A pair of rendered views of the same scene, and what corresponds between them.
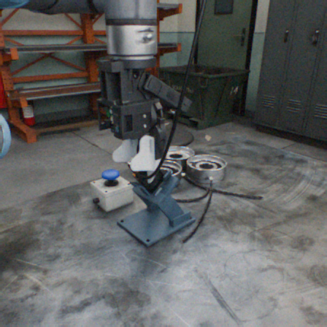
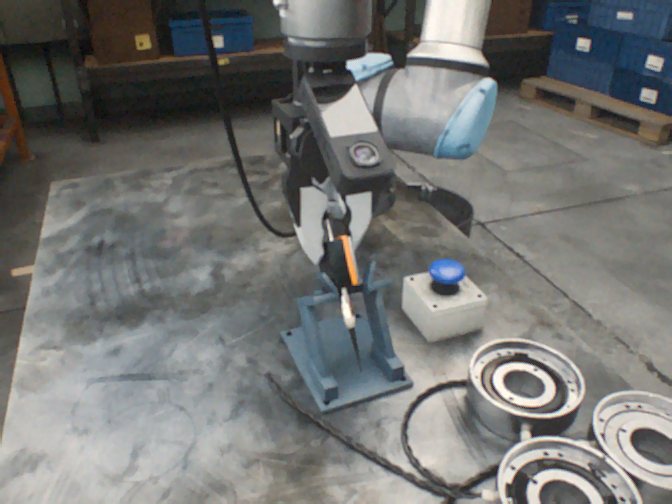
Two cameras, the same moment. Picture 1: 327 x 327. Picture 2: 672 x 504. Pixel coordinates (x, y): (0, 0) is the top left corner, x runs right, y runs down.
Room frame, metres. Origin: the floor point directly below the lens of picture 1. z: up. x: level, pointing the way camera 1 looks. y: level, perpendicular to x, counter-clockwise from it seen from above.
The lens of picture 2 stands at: (0.67, -0.42, 1.21)
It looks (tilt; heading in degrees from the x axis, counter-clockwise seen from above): 31 degrees down; 109
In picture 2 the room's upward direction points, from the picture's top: straight up
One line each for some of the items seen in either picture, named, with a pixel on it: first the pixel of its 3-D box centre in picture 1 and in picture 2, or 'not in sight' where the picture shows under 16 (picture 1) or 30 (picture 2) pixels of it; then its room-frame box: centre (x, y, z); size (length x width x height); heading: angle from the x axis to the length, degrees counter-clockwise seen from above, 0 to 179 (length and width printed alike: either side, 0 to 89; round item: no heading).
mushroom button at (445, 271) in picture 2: (111, 181); (445, 284); (0.62, 0.12, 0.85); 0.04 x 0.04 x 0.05
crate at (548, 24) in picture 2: not in sight; (559, 13); (0.84, 4.71, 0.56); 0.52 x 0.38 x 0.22; 35
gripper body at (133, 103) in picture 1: (131, 98); (322, 106); (0.50, 0.05, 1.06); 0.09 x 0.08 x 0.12; 131
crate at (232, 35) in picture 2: not in sight; (210, 32); (-1.35, 2.97, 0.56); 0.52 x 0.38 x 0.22; 35
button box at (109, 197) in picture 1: (109, 192); (441, 299); (0.61, 0.12, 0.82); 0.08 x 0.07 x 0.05; 128
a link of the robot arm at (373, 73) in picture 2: not in sight; (355, 100); (0.43, 0.39, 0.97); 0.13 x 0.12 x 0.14; 172
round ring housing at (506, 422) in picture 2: (161, 174); (522, 390); (0.71, 0.01, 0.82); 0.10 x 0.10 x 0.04
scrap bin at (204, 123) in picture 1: (199, 95); not in sight; (4.21, -0.49, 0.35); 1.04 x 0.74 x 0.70; 38
